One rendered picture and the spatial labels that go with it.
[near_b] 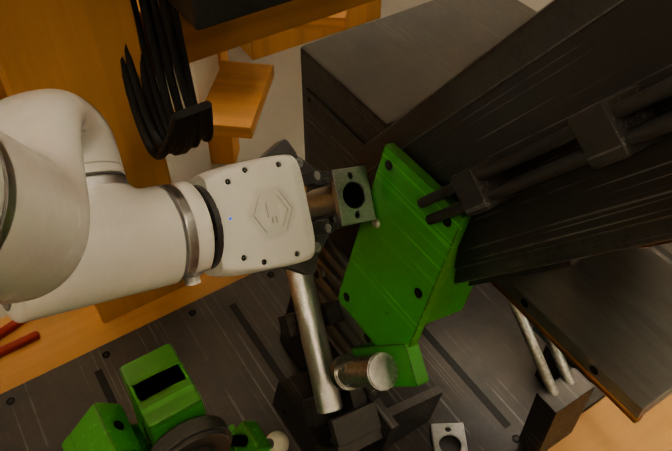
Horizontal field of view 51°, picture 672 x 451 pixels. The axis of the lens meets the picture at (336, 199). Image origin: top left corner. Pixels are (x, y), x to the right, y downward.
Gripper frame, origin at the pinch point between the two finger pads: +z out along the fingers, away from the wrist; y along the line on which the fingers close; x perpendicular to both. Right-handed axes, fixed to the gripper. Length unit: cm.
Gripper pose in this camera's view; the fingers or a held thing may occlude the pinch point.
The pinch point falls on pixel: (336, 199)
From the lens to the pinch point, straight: 70.6
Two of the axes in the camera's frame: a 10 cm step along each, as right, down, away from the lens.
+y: -2.1, -9.8, 0.0
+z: 7.8, -1.6, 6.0
